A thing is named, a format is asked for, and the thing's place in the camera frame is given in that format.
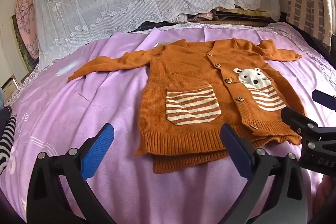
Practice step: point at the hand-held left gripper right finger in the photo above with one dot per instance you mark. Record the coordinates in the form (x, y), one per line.
(236, 150)

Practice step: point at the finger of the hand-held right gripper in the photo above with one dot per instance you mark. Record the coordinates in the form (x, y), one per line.
(324, 99)
(296, 117)

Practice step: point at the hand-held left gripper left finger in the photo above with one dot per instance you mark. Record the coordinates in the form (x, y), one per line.
(98, 150)

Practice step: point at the orange knit cardigan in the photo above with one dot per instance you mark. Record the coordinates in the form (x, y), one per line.
(183, 77)

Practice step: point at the person's right hand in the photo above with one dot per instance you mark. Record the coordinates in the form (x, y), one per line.
(326, 193)

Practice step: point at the purple bed sheet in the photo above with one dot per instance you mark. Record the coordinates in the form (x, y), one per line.
(78, 98)

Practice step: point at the black white striped cloth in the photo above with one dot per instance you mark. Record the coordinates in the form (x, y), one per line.
(6, 140)

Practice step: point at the white cabinet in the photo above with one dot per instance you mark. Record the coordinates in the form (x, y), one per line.
(9, 86)

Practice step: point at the stack of folded blankets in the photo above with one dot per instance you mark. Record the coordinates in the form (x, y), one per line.
(236, 16)

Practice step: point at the dark green floral panel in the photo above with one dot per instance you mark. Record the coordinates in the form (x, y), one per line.
(19, 43)

